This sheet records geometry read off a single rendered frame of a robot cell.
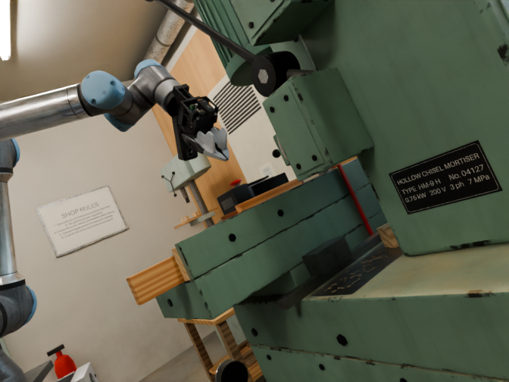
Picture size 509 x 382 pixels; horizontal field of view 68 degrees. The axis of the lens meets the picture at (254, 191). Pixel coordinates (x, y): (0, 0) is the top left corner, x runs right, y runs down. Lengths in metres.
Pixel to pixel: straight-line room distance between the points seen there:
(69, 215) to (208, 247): 3.16
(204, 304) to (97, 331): 3.11
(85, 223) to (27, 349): 1.07
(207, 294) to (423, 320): 0.27
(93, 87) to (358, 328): 0.68
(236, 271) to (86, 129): 3.49
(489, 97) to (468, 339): 0.24
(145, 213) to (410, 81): 3.46
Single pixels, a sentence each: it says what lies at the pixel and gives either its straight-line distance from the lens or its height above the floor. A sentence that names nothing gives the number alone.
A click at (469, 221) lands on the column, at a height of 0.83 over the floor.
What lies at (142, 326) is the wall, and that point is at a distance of 3.71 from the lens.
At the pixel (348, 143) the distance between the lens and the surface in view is 0.49.
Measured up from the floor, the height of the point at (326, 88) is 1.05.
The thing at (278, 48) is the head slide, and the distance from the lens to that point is 0.67.
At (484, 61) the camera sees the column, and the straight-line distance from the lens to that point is 0.46.
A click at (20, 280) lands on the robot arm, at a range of 1.15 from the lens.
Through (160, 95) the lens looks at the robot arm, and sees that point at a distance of 0.95.
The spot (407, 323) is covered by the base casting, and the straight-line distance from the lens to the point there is 0.47.
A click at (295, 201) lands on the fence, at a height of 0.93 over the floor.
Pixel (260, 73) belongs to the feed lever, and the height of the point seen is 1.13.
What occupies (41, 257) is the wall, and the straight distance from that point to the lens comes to 3.60.
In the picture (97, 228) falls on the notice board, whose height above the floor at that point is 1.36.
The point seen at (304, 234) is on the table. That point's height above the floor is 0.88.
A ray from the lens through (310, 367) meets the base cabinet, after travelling 0.67.
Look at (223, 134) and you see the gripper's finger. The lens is 0.85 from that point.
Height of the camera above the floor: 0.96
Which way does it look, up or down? 2 degrees up
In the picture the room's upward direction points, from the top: 25 degrees counter-clockwise
